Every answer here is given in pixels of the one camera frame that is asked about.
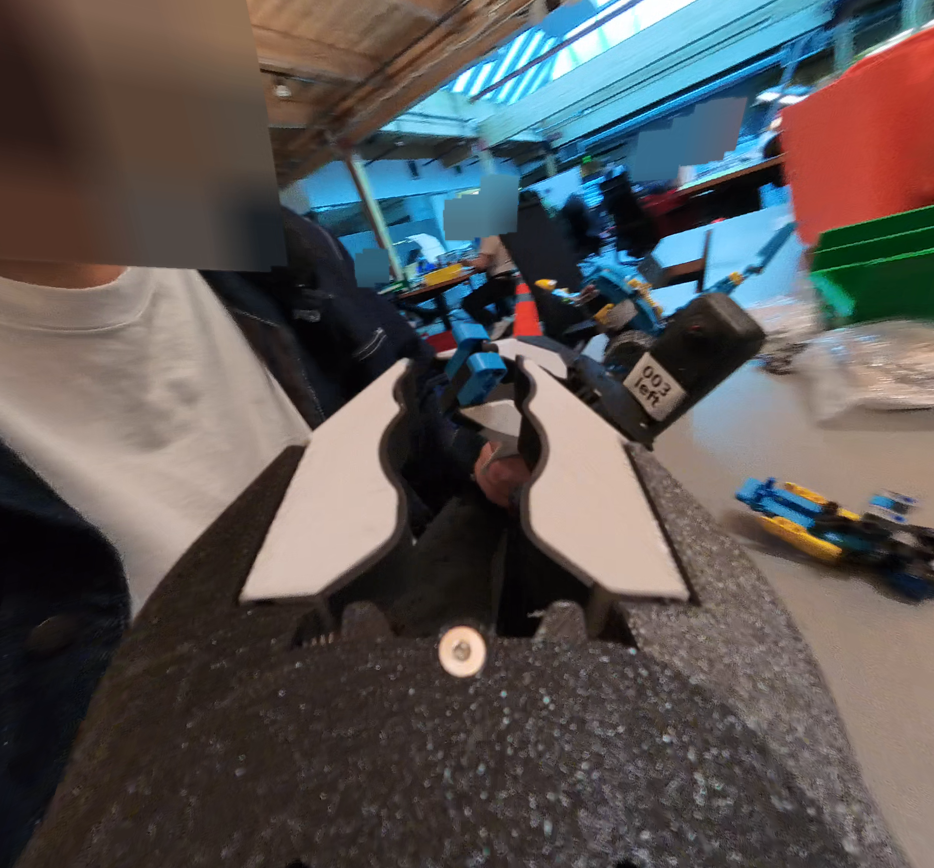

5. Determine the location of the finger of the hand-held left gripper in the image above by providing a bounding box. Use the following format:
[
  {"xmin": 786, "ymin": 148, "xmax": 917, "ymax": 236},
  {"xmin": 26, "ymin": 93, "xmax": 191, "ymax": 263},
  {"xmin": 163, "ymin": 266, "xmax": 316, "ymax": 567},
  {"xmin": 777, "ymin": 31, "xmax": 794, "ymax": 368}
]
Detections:
[
  {"xmin": 458, "ymin": 401, "xmax": 528, "ymax": 458},
  {"xmin": 491, "ymin": 337, "xmax": 579, "ymax": 382}
]

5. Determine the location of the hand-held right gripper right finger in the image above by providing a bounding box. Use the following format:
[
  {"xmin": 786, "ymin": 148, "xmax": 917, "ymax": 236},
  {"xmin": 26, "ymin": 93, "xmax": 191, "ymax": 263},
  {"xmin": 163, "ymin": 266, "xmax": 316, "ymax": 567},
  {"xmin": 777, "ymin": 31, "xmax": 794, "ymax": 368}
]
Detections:
[{"xmin": 513, "ymin": 355, "xmax": 692, "ymax": 603}]

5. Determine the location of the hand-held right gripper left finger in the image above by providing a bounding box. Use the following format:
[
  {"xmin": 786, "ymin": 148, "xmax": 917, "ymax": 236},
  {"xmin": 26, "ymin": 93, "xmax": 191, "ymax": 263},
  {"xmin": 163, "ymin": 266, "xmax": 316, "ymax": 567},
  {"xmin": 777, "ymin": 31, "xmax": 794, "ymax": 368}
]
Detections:
[{"xmin": 238, "ymin": 358, "xmax": 414, "ymax": 606}]

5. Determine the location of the person's left forearm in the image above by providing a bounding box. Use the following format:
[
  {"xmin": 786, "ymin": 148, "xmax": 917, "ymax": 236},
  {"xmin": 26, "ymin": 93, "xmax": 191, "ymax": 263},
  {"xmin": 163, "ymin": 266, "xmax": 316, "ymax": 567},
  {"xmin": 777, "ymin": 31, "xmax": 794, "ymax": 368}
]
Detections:
[{"xmin": 204, "ymin": 210, "xmax": 484, "ymax": 520}]

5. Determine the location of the grey desk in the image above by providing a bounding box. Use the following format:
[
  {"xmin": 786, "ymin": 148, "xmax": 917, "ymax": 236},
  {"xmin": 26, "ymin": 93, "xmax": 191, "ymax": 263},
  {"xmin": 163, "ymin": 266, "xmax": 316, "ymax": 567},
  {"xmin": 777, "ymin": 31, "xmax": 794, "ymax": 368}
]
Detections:
[{"xmin": 598, "ymin": 204, "xmax": 934, "ymax": 868}]

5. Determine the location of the person's left hand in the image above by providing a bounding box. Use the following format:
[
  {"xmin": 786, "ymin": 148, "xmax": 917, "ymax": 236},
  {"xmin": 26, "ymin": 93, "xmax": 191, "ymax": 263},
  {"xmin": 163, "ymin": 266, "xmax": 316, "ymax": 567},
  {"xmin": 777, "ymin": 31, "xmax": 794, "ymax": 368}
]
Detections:
[{"xmin": 473, "ymin": 443, "xmax": 535, "ymax": 509}]

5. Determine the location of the orange traffic cone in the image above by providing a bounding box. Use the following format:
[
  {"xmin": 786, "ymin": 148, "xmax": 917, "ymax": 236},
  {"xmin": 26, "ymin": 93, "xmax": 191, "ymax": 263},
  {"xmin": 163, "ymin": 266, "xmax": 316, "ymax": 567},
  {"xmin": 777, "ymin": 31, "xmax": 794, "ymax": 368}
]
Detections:
[{"xmin": 512, "ymin": 282, "xmax": 544, "ymax": 338}]

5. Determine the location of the toy tracked excavator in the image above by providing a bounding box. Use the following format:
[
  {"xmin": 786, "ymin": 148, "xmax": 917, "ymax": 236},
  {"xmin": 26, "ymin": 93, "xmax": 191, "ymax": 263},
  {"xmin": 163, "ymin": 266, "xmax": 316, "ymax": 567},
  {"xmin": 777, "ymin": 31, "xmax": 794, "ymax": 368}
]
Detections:
[{"xmin": 535, "ymin": 221, "xmax": 798, "ymax": 367}]

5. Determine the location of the clear plastic bag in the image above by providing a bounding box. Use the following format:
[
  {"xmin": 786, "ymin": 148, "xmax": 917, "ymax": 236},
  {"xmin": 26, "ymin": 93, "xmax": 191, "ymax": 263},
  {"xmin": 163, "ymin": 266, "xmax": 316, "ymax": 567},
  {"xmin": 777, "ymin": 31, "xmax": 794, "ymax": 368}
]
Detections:
[{"xmin": 794, "ymin": 319, "xmax": 934, "ymax": 425}]

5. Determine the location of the green storage bin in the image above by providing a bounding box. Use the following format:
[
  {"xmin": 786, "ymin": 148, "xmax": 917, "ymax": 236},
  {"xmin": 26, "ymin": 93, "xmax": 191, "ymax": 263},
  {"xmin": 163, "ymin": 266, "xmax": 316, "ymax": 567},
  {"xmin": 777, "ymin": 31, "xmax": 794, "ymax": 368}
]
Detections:
[{"xmin": 808, "ymin": 205, "xmax": 934, "ymax": 330}]

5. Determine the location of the blue yellow toy vehicle assembly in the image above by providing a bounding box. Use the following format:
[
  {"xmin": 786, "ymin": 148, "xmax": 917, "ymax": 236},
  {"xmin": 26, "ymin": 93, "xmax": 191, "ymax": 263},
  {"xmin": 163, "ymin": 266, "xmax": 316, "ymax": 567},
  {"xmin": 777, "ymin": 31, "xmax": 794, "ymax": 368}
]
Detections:
[{"xmin": 735, "ymin": 477, "xmax": 934, "ymax": 601}]

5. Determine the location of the white shirt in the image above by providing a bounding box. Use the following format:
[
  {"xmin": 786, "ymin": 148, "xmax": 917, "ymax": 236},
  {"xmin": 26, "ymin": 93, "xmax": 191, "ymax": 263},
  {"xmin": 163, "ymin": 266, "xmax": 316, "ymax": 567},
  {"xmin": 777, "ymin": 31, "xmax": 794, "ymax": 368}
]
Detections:
[{"xmin": 0, "ymin": 266, "xmax": 314, "ymax": 619}]

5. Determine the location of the orange storage bin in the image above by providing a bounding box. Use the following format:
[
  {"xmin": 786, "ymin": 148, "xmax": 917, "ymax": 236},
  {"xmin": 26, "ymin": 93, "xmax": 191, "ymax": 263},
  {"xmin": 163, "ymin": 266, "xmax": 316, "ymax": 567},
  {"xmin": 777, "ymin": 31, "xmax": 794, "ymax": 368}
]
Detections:
[{"xmin": 779, "ymin": 29, "xmax": 934, "ymax": 247}]

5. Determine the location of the dark denim garment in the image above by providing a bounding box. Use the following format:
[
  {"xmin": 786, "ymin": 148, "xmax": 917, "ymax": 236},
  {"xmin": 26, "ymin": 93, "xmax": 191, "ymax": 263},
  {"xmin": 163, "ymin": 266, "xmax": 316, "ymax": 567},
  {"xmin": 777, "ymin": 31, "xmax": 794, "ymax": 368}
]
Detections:
[{"xmin": 0, "ymin": 443, "xmax": 134, "ymax": 863}]

